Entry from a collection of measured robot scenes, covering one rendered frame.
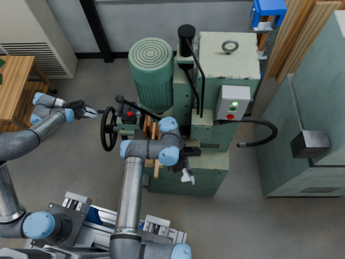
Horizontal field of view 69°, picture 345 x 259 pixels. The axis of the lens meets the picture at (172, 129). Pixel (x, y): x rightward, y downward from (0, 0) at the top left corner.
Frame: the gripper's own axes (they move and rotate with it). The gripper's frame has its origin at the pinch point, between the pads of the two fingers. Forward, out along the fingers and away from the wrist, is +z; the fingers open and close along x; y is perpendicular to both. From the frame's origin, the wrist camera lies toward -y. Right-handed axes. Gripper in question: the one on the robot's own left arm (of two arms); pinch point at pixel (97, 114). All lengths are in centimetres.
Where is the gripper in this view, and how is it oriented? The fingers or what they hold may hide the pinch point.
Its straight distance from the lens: 160.8
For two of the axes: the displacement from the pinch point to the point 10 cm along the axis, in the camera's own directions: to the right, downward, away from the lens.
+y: -4.8, 3.6, 8.0
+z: 8.7, 2.8, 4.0
